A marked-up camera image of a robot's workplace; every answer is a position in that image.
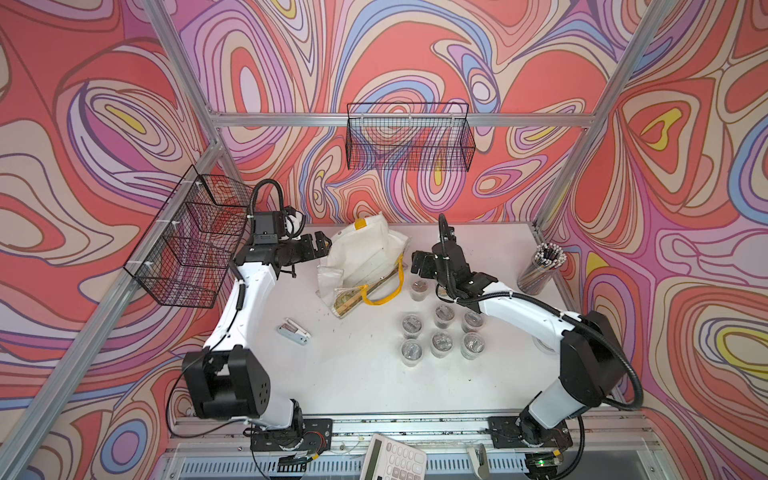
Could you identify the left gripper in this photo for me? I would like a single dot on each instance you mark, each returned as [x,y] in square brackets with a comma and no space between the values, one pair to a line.
[310,254]

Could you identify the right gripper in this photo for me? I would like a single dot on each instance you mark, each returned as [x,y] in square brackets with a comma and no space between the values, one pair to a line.
[427,260]

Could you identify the white canvas bag yellow handles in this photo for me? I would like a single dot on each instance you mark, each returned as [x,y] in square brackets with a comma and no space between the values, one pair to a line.
[365,265]

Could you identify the seed jar removed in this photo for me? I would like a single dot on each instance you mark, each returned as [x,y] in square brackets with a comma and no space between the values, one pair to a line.
[443,316]
[472,345]

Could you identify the seed jar purple label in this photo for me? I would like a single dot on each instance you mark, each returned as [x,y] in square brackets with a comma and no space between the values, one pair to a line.
[411,326]

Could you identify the seed jar green label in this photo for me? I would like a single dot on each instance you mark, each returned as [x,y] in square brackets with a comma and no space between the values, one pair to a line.
[411,352]

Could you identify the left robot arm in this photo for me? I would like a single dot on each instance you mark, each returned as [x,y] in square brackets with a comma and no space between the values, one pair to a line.
[225,380]

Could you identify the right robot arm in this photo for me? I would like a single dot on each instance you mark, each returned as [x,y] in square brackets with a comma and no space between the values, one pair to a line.
[594,369]

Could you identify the silver stapler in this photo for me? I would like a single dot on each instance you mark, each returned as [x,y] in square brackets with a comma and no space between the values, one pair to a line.
[294,332]

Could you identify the pencil holder with pencils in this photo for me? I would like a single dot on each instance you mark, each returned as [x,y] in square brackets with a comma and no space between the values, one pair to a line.
[548,257]

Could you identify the tape roll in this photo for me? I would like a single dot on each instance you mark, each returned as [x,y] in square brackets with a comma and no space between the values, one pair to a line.
[543,345]

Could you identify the white calculator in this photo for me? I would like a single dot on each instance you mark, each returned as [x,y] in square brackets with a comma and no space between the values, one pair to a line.
[387,458]

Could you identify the left wire basket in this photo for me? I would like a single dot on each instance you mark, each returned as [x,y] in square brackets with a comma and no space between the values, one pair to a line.
[182,260]

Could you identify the wire basket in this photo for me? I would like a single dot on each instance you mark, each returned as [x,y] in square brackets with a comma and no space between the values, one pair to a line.
[182,260]
[409,136]

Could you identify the back wire basket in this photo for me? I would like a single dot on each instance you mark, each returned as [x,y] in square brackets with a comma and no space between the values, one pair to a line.
[409,136]

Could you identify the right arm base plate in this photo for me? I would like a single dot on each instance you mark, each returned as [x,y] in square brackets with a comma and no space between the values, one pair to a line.
[511,432]

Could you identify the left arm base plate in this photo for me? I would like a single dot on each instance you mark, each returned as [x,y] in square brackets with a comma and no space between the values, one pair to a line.
[311,435]

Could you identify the white clip at front rail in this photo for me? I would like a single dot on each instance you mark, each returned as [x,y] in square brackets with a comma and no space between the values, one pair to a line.
[479,461]

